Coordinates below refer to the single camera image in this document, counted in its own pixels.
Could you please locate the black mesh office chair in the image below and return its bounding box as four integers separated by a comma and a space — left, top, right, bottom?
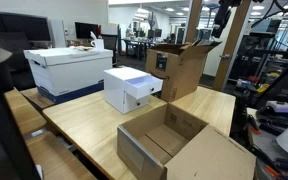
100, 33, 119, 66

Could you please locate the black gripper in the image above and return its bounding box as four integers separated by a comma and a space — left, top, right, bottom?
211, 5, 233, 39

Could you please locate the tall printed cardboard box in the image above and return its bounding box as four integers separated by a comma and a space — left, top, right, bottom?
145, 40, 222, 103

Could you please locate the large black monitor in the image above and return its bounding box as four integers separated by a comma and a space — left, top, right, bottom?
0, 11, 54, 43

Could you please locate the white box device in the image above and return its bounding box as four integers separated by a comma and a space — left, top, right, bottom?
265, 100, 288, 115

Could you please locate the white small drawer cabinet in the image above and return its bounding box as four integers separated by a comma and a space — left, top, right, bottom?
103, 66, 151, 115

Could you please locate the white cup with tissue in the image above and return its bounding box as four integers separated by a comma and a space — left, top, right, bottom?
89, 30, 106, 51

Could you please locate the low open cardboard box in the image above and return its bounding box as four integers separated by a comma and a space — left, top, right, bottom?
116, 102, 257, 180

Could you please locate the black metal shelf rack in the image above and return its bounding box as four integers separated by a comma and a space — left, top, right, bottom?
228, 19, 288, 86

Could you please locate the black foreground stand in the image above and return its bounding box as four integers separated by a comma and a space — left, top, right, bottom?
0, 35, 42, 180

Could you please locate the white and blue storage box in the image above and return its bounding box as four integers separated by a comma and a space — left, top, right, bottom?
23, 46, 114, 105

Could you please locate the wide wooden frame post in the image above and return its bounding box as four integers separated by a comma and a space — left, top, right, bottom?
212, 0, 252, 92

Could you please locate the thin wooden frame post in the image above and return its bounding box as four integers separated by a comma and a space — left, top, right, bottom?
185, 0, 204, 45

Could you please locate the small black monitor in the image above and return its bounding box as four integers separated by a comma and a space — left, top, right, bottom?
74, 21, 100, 40

